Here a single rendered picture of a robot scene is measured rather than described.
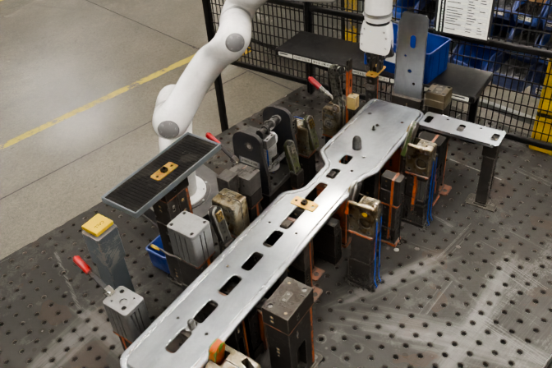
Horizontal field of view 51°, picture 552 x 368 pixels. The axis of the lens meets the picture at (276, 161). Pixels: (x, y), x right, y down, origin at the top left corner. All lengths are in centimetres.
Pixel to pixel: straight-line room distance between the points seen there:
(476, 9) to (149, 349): 168
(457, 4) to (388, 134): 61
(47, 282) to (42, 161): 200
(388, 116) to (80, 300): 126
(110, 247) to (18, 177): 245
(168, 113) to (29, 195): 203
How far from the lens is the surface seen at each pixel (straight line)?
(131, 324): 155
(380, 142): 206
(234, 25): 178
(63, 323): 206
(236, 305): 155
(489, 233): 220
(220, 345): 135
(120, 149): 401
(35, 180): 397
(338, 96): 211
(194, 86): 192
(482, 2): 238
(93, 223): 163
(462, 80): 239
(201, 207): 219
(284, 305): 150
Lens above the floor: 219
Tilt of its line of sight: 37 degrees down
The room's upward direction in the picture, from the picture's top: 5 degrees counter-clockwise
